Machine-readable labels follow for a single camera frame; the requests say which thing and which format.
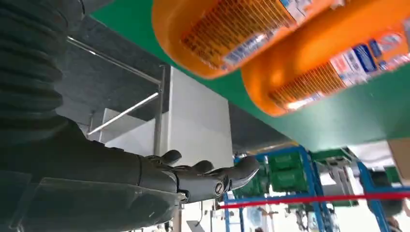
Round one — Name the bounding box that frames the green plastic crate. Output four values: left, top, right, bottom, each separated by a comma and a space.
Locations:
268, 153, 304, 171
232, 174, 270, 200
270, 169, 309, 193

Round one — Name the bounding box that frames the blue metal rack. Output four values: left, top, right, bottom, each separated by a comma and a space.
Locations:
356, 161, 410, 232
222, 145, 331, 232

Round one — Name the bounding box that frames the green table mat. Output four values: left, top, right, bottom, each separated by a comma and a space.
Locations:
91, 0, 410, 153

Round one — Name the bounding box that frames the orange drink bottle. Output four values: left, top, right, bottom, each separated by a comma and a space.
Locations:
151, 0, 336, 80
241, 0, 410, 118

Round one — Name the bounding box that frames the metal table frame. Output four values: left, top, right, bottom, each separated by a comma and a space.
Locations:
67, 36, 167, 158

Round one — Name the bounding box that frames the red barrier tape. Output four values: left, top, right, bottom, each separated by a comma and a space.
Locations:
219, 191, 410, 211

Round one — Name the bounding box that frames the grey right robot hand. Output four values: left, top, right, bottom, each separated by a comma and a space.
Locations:
0, 116, 261, 232

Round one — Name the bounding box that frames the brown cardboard box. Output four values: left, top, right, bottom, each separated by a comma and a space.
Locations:
388, 138, 410, 182

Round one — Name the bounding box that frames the white panel table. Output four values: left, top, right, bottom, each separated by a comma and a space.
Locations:
86, 66, 234, 169

